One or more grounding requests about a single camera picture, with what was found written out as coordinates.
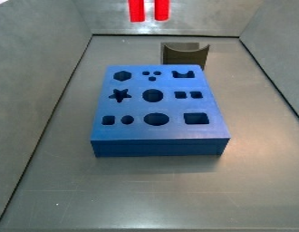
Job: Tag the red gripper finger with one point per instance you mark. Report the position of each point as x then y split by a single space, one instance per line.
161 9
136 10

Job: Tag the dark curved holder piece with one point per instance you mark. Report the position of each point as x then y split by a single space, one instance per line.
184 53

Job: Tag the blue shape-sorter block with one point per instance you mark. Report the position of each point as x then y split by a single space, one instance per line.
156 111

